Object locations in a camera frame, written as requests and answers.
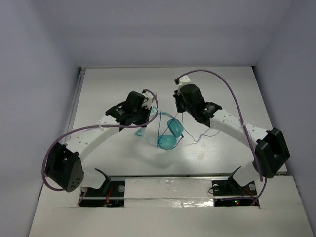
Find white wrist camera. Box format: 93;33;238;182
174;76;191;87
142;90;156;109

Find thin blue headphone cable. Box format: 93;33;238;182
156;111;220;149

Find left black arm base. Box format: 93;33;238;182
79;179;125;208

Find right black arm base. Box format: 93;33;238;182
208;180;259;207

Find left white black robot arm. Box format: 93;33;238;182
41;89;157;195

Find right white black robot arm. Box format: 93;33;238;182
173;84;290;194

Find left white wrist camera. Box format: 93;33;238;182
142;90;156;109

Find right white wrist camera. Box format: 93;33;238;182
174;76;191;87

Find teal cat-ear headphones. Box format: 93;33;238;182
134;106;184;151

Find aluminium rail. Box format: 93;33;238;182
106;170;288;179

